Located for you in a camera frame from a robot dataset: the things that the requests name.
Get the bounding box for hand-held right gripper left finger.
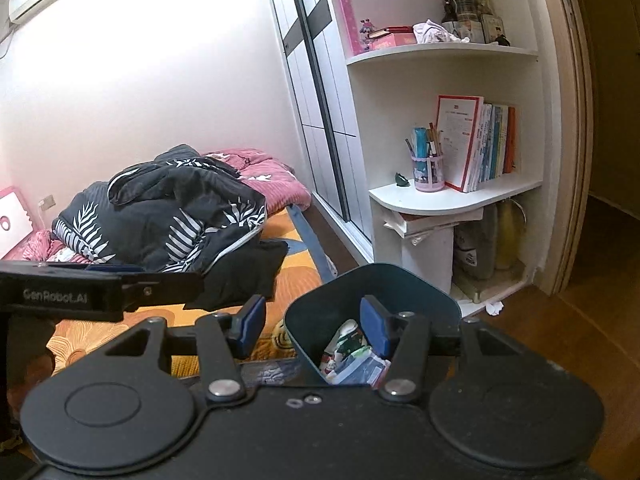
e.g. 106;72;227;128
80;295;267;402

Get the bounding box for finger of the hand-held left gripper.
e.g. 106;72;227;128
85;263;148;276
120;271;206;311

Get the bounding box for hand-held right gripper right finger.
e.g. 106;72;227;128
360;296;546;402

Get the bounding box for white green snack packet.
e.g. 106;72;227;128
324;319;374;379

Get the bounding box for blue white plastic packet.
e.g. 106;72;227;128
332;352;392;386

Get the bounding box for dark teal trash bin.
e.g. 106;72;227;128
284;263;462;387

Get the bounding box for black cloth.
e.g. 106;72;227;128
184;239;290;312

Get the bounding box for bed with orange floral bedspread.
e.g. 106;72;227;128
0;149;339;392

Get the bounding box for dark leaf-print quilt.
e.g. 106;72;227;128
52;144;268;274

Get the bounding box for white box under shelf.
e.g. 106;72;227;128
401;230;456;297

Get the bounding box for pink white device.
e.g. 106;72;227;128
0;186;36;260

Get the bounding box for stack of white papers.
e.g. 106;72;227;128
382;207;484;242

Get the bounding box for grey bag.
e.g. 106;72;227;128
452;205;499;282

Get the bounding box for pink pen holder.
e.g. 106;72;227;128
410;122;446;194

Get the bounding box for yellow bottle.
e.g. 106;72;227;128
495;197;527;272

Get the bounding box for red bordered book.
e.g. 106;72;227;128
436;95;485;194

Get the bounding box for row of books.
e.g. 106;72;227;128
470;102;519;189

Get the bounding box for white shelf unit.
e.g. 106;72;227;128
320;0;587;319

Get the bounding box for white wardrobe doors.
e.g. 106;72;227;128
262;0;374;262

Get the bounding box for pink box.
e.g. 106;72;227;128
370;25;419;51

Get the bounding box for white crumpled cloth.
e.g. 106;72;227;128
412;20;461;45

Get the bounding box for pink framed whiteboard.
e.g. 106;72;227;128
332;0;448;57

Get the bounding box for cluster of bottles and boxes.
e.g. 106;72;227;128
442;0;512;47

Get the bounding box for wooden door frame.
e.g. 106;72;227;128
540;0;603;297

